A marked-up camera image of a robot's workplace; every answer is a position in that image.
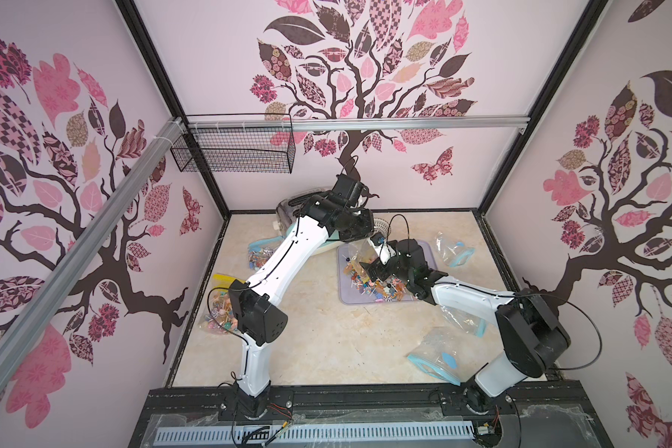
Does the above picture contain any black base frame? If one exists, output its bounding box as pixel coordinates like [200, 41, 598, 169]
[130, 380, 612, 447]

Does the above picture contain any candy bag yellow zip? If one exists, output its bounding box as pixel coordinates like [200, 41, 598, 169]
[343, 239, 382, 271]
[198, 274, 238, 335]

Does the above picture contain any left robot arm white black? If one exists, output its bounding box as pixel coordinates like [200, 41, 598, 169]
[227, 174, 374, 419]

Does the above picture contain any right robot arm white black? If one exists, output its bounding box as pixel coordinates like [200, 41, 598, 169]
[361, 233, 571, 414]

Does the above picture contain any candy bag blue zip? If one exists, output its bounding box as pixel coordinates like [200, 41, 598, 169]
[435, 231, 475, 267]
[441, 306, 487, 338]
[406, 327, 472, 386]

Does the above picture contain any candy bag blue zip front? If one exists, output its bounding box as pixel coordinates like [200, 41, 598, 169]
[435, 231, 475, 267]

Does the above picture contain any pile of candies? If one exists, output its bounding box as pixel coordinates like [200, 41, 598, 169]
[339, 257, 416, 305]

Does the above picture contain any aluminium rail back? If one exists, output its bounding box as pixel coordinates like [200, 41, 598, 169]
[189, 116, 530, 132]

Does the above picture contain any white cable duct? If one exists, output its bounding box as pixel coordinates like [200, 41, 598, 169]
[152, 421, 474, 447]

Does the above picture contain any mint green toaster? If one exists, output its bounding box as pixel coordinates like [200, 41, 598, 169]
[274, 188, 328, 240]

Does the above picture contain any aluminium rail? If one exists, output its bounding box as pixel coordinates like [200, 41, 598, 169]
[189, 116, 530, 132]
[0, 117, 185, 393]

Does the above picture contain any lavender plastic tray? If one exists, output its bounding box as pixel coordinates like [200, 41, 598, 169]
[338, 239, 448, 304]

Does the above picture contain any aluminium rail left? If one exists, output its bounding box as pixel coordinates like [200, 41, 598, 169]
[0, 117, 185, 393]

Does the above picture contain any white sink strainer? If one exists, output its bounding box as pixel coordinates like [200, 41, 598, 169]
[373, 218, 390, 237]

